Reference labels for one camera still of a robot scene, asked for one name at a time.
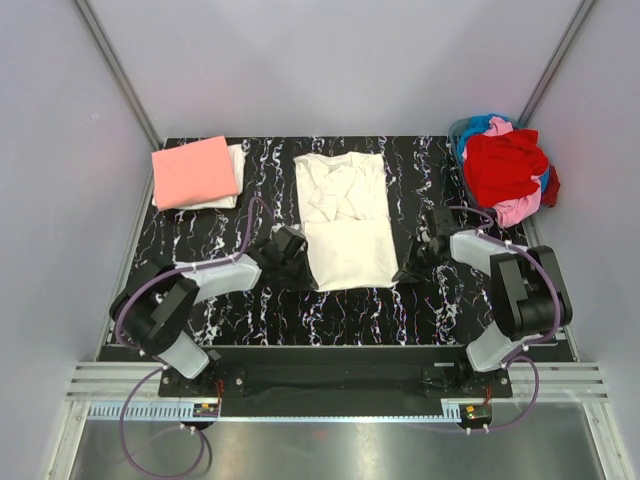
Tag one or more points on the blue t shirt in basket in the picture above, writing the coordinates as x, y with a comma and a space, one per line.
500, 161

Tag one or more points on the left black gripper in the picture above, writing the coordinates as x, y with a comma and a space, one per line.
306, 281

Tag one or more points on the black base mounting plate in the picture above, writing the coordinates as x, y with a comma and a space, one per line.
431, 371

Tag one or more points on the pink t shirt in basket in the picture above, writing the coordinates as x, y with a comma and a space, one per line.
513, 211

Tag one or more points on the folded white t shirt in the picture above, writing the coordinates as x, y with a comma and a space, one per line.
235, 175

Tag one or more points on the right aluminium frame post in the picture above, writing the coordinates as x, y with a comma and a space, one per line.
560, 53

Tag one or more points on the aluminium frame post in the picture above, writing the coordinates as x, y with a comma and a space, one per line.
108, 53
560, 53

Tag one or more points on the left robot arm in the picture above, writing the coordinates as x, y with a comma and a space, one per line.
153, 309

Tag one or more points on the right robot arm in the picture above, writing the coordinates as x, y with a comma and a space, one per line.
528, 294

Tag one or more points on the white slotted cable duct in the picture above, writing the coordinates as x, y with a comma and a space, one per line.
422, 411

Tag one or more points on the cream white t shirt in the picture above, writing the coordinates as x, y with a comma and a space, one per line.
344, 214

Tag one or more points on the folded pink t shirt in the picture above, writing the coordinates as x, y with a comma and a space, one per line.
192, 170

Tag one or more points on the red t shirt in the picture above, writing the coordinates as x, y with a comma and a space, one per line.
508, 167

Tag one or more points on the aluminium rail front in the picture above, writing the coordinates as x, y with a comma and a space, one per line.
553, 382

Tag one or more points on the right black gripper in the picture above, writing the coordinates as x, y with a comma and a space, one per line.
410, 271

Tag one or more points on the left aluminium frame post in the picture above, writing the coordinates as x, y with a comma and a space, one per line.
108, 53

